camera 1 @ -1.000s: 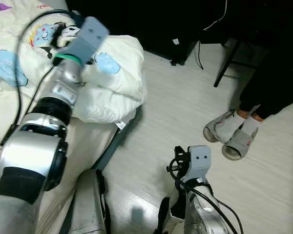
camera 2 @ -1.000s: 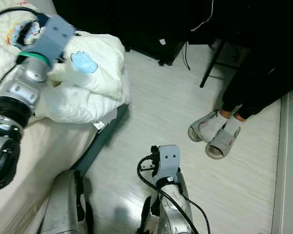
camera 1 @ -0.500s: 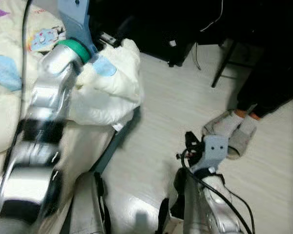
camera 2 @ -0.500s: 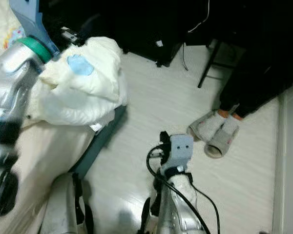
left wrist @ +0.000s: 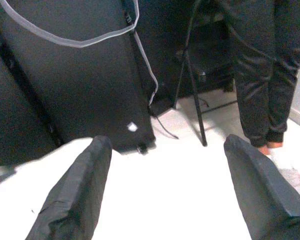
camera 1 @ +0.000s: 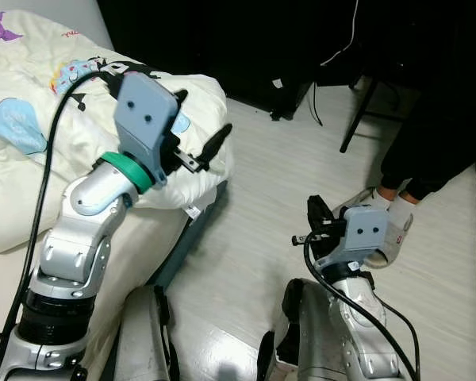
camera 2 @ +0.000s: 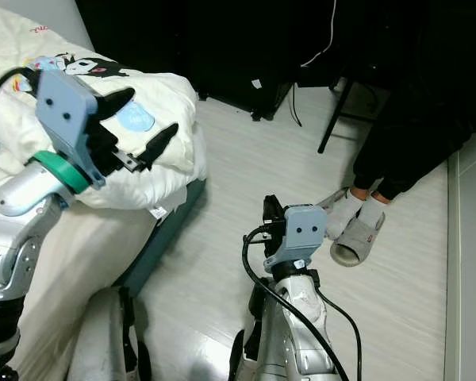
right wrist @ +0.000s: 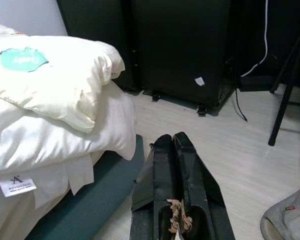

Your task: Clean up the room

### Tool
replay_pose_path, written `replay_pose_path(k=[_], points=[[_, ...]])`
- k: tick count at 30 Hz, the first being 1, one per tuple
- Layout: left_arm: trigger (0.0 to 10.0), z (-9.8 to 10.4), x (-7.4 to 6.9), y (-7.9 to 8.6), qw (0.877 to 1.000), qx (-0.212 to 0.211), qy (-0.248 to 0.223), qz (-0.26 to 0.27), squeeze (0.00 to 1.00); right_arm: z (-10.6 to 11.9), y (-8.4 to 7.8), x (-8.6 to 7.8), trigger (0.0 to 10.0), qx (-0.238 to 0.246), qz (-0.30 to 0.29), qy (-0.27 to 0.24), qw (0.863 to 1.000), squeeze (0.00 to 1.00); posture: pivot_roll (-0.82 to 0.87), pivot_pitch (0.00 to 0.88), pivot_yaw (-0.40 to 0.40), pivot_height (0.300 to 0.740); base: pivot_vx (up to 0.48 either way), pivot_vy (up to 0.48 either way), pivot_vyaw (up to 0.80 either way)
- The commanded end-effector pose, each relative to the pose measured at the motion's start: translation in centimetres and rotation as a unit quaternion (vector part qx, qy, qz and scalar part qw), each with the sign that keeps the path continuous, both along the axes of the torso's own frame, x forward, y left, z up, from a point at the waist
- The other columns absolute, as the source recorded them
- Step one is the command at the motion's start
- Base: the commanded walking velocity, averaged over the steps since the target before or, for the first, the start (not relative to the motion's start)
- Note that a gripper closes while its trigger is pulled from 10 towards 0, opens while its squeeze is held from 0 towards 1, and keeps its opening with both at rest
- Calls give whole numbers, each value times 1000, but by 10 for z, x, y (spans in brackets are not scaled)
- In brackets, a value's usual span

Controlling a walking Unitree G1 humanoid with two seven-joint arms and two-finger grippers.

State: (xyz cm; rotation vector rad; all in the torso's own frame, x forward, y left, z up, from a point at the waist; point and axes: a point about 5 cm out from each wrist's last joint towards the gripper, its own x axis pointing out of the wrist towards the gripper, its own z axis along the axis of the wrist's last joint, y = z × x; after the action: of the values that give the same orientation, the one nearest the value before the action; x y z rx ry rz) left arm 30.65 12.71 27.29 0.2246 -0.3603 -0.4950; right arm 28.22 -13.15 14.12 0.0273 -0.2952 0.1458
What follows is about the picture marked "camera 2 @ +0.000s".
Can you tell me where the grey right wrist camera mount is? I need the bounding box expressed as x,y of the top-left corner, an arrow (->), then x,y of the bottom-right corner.
263,204 -> 328,275

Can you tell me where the right robot leg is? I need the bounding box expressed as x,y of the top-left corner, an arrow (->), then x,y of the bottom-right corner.
226,282 -> 302,381

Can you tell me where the robot leg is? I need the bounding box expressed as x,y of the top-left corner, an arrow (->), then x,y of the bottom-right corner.
67,286 -> 152,381
226,282 -> 302,381

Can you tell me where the black cabinet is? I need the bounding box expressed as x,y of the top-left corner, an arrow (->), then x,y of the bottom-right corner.
75,0 -> 338,120

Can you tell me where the cream cartoon print duvet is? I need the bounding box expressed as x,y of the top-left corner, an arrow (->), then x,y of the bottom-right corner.
0,4 -> 209,211

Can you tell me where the black metal chair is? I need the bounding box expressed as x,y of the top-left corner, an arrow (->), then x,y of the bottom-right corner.
317,75 -> 382,156

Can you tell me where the thin white cable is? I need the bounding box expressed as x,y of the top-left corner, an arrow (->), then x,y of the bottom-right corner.
300,0 -> 340,68

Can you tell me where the left robot leg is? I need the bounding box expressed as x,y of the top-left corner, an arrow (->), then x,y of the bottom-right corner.
67,286 -> 152,381

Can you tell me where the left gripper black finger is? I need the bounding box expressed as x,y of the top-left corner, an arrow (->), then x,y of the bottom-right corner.
141,123 -> 181,172
99,87 -> 136,121

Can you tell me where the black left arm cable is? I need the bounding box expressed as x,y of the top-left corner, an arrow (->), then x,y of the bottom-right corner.
0,66 -> 44,128

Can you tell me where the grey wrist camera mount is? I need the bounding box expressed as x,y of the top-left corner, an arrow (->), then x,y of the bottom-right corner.
263,204 -> 328,275
34,70 -> 104,187

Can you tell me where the person in orange shirt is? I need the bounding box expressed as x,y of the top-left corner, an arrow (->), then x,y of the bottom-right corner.
337,0 -> 476,239

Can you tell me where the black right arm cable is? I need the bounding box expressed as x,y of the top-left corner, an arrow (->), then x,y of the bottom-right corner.
242,225 -> 362,381

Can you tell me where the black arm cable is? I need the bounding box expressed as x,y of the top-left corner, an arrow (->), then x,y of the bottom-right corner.
0,66 -> 44,128
242,225 -> 362,381

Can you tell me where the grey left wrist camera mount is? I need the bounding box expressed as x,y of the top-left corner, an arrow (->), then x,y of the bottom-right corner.
34,70 -> 104,187

